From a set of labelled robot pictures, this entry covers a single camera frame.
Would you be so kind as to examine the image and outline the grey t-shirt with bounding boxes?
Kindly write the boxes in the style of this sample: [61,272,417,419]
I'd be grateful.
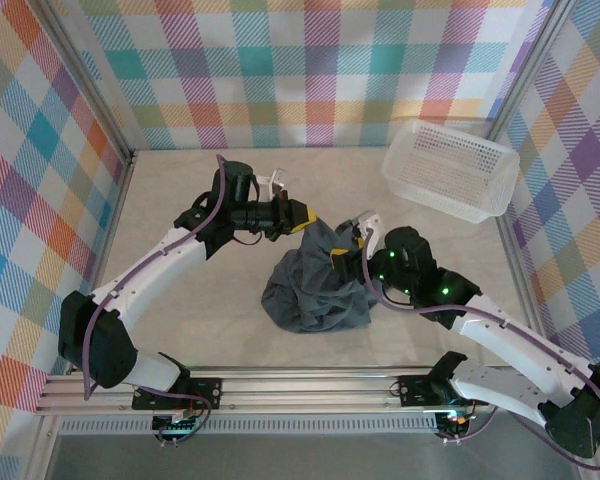
[259,215,381,335]

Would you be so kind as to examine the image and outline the white perforated plastic basket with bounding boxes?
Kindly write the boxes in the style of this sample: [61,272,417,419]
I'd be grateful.
[381,118,521,225]

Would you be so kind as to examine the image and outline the right controller board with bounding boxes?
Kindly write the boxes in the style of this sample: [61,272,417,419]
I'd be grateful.
[435,410,469,437]

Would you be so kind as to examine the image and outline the controller board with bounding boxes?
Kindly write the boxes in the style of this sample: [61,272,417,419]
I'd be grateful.
[435,410,469,437]
[152,413,201,433]

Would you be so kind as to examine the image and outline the grey metal panel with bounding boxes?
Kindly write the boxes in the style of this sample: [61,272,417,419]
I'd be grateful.
[44,432,581,480]

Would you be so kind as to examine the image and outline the left controller board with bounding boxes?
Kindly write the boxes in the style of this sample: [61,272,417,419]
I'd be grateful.
[152,413,201,433]

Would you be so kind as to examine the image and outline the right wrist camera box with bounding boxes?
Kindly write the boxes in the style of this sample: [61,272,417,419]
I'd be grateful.
[354,210,383,251]

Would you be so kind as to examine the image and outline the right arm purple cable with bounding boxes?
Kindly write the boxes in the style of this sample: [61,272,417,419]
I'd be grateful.
[357,227,600,471]

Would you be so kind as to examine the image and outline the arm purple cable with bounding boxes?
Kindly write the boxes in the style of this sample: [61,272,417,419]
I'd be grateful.
[82,153,229,447]
[357,227,600,471]

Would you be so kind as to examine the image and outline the aluminium table side rail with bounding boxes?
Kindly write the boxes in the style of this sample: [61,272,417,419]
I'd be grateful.
[64,149,139,376]
[494,214,556,371]

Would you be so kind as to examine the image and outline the aluminium mounting rail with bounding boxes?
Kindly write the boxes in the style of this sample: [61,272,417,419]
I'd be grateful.
[33,367,589,416]

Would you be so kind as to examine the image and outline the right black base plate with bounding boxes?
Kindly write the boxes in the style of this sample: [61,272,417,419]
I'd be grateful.
[397,373,491,407]

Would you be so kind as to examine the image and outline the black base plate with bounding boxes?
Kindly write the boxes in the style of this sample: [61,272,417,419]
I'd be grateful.
[131,377,223,411]
[397,373,491,407]

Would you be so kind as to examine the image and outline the grey slotted cable duct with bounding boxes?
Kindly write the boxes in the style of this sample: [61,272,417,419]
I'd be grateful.
[59,418,439,435]

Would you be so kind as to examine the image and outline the aluminium frame post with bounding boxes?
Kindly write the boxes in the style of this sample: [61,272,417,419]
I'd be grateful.
[482,0,589,146]
[29,0,139,166]

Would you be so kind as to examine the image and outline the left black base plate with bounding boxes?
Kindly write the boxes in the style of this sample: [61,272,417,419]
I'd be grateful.
[131,377,223,411]

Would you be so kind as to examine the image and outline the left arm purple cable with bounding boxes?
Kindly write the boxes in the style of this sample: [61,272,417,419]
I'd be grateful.
[82,153,229,447]

